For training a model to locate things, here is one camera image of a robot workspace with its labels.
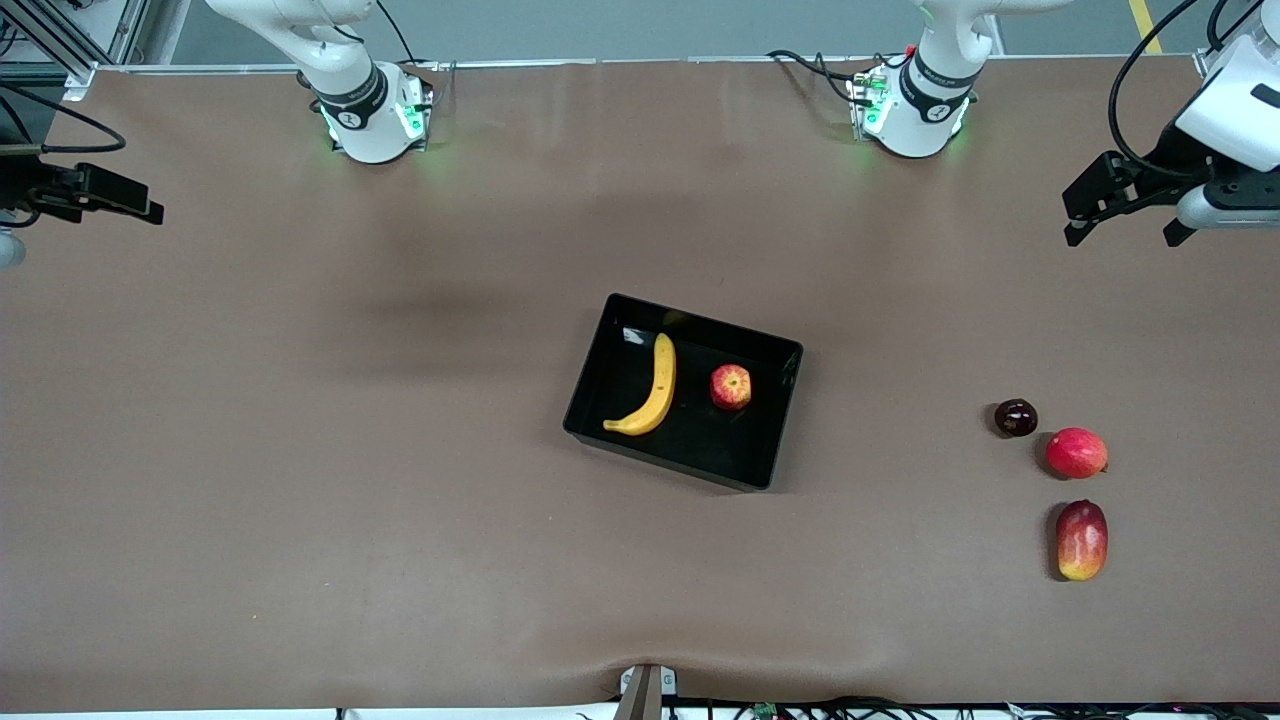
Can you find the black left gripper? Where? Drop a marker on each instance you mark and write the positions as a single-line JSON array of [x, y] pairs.
[[1178, 158]]

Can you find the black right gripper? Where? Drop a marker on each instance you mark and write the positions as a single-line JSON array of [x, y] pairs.
[[28, 184]]

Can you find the small red yellow apple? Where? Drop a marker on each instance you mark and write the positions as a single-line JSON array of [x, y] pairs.
[[731, 387]]

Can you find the black plastic box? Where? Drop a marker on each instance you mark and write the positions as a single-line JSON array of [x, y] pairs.
[[690, 440]]

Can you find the yellow banana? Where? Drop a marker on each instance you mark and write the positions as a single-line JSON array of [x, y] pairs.
[[658, 395]]

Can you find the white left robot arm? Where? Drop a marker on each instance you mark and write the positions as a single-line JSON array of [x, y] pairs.
[[920, 100]]

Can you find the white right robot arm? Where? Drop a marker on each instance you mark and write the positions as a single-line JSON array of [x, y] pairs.
[[350, 90]]

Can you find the yellow floor tape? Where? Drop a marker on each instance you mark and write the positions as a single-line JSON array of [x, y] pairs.
[[1146, 25]]

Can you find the dark purple plum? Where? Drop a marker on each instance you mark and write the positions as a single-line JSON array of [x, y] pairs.
[[1016, 418]]

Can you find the round red peach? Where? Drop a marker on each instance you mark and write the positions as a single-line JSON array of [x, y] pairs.
[[1076, 453]]

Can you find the red yellow mango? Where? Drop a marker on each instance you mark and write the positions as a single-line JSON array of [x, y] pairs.
[[1081, 540]]

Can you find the brown table cover mat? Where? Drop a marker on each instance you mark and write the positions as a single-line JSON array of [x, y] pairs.
[[400, 520]]

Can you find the aluminium frame with diagonal struts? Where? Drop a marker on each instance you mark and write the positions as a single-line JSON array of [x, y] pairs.
[[60, 35]]

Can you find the aluminium frame corner post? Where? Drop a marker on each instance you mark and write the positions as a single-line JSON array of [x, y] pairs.
[[1208, 62]]

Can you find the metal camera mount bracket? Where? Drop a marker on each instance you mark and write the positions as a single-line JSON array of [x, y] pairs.
[[645, 692]]

